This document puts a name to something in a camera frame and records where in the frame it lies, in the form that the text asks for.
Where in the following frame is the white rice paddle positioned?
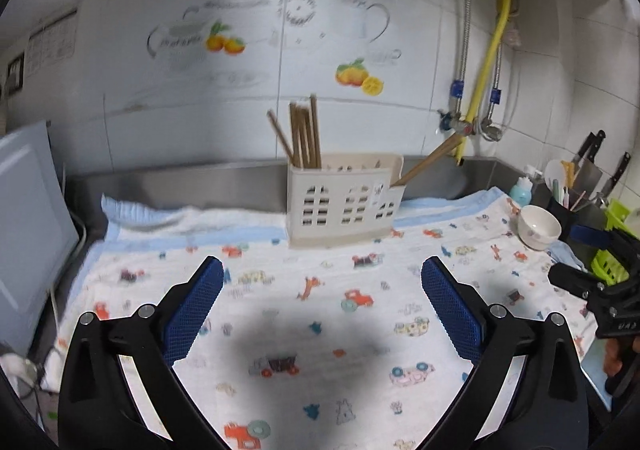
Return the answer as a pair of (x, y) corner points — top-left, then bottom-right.
(544, 159), (566, 205)

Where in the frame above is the white microwave oven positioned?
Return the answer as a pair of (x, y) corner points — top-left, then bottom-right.
(0, 122), (78, 356)

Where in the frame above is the blue dish soap bottle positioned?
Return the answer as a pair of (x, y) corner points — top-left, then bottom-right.
(509, 164), (542, 207)

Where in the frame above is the person's right hand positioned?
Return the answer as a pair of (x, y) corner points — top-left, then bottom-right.
(602, 334), (640, 379)

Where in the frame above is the green plastic basket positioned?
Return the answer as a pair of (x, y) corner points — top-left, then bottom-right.
(590, 197), (633, 287)

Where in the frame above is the left braided steel hose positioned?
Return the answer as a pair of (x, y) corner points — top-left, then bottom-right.
(451, 0), (474, 117)

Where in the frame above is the yellow gas hose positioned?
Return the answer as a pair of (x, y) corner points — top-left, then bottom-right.
(454, 0), (516, 167)

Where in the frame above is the black utensil caddy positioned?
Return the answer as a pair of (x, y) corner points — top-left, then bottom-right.
(544, 193), (606, 242)

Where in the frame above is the printed white baby blanket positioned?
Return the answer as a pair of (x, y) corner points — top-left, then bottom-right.
(43, 188), (597, 449)

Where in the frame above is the right braided steel hose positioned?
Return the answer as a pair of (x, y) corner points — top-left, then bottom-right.
(479, 44), (524, 142)

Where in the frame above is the black handled cleaver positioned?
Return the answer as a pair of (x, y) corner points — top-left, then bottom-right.
(573, 129), (606, 201)

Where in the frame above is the white ceramic bowl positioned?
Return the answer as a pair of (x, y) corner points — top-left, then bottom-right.
(518, 204), (562, 251)

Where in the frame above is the black handled kitchen knife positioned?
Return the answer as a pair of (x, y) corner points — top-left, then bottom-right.
(598, 151), (631, 207)

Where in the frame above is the long diagonal wooden chopstick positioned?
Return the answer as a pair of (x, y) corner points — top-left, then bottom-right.
(399, 137), (464, 186)

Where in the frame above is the cream plastic utensil holder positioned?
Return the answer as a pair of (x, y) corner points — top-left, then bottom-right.
(286, 152), (405, 249)

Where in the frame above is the wall power socket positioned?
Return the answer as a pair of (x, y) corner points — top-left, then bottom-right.
(6, 53), (25, 96)

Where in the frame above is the braided steel hose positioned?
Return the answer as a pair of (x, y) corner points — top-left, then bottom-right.
(479, 44), (524, 142)
(451, 0), (474, 117)

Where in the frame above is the red handled water valve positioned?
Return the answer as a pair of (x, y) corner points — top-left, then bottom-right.
(438, 109), (474, 137)

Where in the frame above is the lone wooden chopstick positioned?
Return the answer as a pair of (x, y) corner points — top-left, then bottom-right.
(390, 133), (464, 189)

